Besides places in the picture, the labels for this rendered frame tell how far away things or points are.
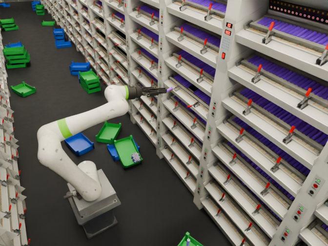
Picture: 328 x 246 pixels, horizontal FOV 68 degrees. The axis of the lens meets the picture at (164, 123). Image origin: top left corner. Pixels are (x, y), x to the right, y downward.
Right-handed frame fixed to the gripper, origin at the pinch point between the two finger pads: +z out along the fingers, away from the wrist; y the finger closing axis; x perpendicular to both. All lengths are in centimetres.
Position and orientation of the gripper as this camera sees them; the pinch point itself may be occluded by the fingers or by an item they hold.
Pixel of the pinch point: (161, 90)
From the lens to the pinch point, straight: 173.2
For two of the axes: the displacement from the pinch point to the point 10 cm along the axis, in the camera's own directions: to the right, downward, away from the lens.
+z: 8.7, -1.1, 4.7
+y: -4.6, -5.0, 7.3
